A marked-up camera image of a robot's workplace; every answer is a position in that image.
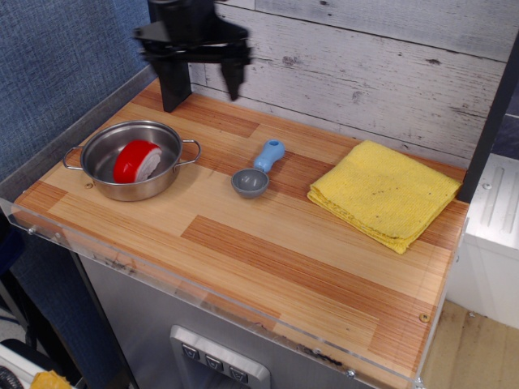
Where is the silver control panel with buttons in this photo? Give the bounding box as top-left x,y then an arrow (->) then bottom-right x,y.
169,325 -> 271,388

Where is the blue and grey scoop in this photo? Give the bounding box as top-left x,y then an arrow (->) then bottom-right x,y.
231,139 -> 285,199

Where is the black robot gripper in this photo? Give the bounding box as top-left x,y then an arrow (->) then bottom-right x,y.
133,1 -> 251,101

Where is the white cabinet at right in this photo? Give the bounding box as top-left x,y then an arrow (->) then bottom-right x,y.
446,154 -> 518,328

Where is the clear acrylic table guard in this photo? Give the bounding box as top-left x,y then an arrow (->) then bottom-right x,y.
2,187 -> 468,388

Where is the folded yellow cloth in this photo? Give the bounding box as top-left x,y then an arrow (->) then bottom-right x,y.
307,140 -> 461,254

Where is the black braided cable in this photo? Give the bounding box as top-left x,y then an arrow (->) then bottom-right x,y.
0,366 -> 24,389

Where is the black right vertical post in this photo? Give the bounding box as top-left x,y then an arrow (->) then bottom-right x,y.
457,36 -> 518,203

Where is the yellow object bottom left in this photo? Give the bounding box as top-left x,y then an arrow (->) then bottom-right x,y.
29,370 -> 72,389

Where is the red and white sushi toy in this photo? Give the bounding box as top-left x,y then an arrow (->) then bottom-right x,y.
114,139 -> 162,184

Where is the stainless steel pot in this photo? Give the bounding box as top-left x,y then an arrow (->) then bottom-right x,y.
62,120 -> 202,202

